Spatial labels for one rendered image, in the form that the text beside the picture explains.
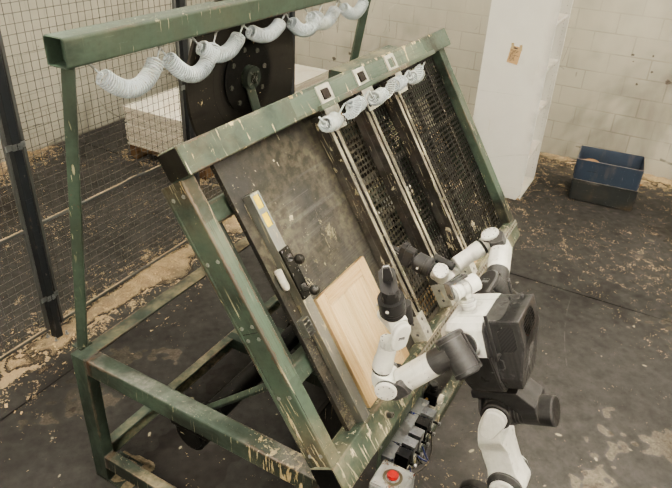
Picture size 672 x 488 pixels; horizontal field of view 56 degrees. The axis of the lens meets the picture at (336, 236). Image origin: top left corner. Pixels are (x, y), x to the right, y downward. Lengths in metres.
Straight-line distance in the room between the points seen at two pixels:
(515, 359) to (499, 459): 0.53
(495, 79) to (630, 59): 1.71
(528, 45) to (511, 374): 4.05
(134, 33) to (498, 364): 1.71
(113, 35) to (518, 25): 4.21
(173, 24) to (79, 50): 0.43
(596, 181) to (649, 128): 1.12
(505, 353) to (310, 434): 0.72
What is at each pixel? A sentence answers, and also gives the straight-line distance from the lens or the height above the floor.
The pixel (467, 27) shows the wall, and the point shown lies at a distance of 7.54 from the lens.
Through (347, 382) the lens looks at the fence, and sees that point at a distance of 2.39.
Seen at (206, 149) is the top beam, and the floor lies 1.91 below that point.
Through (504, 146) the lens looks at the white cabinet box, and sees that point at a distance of 6.20.
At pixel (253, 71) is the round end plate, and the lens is 2.97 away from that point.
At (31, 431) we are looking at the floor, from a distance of 3.90.
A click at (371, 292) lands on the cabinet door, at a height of 1.18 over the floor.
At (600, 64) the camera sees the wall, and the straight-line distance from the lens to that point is 7.29.
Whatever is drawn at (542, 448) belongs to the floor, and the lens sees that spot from 3.79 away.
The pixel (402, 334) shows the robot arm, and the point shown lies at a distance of 2.08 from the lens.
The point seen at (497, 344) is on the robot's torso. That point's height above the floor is 1.30.
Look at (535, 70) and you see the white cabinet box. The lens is 5.95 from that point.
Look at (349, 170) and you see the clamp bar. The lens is 2.59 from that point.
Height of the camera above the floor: 2.67
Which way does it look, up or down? 30 degrees down
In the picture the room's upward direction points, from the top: 3 degrees clockwise
